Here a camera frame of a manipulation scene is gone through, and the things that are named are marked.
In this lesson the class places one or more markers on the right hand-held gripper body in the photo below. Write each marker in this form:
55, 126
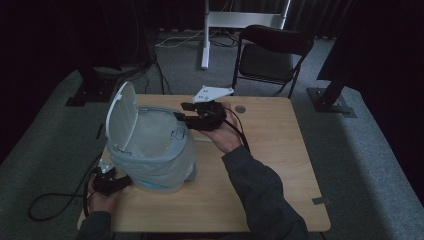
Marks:
208, 115

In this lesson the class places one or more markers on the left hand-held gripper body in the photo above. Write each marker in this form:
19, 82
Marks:
108, 181

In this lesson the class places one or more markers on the grey trash bag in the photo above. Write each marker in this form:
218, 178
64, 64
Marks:
160, 160

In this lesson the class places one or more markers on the white trash can with lid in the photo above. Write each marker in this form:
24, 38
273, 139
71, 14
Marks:
121, 116

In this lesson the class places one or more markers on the person's left hand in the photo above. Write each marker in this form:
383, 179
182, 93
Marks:
100, 201

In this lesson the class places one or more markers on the person's right hand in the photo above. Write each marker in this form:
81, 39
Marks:
225, 135

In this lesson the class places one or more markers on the grey round table grommet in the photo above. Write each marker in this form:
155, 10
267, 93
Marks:
240, 109

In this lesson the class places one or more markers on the black folding chair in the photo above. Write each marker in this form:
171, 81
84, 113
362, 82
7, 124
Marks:
270, 60

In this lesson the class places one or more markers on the black metal stand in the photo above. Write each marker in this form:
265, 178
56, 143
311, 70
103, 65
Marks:
331, 96
91, 90

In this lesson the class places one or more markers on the strip of tape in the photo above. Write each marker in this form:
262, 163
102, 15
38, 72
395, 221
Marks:
320, 201

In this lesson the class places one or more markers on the white desk frame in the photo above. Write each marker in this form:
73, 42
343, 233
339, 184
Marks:
233, 19

